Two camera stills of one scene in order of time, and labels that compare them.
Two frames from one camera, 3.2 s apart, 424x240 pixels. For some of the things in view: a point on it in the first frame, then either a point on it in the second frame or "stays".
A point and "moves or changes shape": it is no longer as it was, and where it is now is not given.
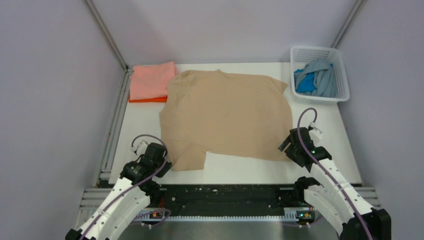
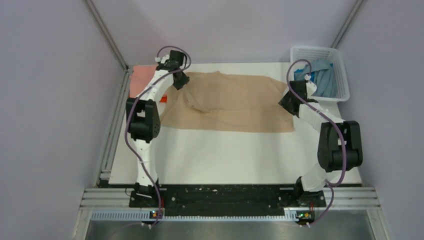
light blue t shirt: [324, 77] stays
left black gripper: [167, 168] -> [184, 80]
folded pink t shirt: [151, 81] stays
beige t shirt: [227, 115] moves or changes shape
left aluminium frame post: [106, 34] stays
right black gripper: [289, 150] -> [284, 103]
